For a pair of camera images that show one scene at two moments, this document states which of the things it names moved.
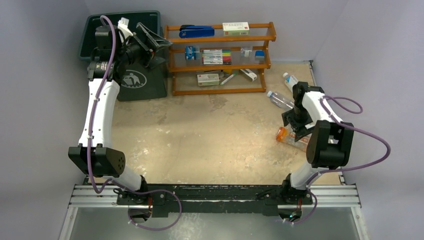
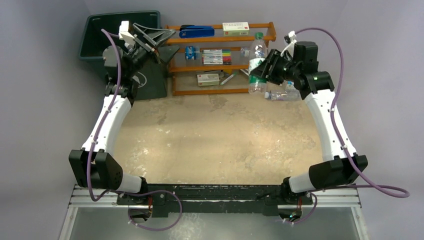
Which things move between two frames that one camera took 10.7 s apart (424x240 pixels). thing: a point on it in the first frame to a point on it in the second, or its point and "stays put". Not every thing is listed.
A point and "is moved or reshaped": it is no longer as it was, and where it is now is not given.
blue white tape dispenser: (190, 53) stays put
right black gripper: (298, 121) to (271, 66)
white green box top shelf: (236, 29) stays put
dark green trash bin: (139, 82) stays put
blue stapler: (187, 31) stays put
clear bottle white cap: (281, 101) is moved or reshaped
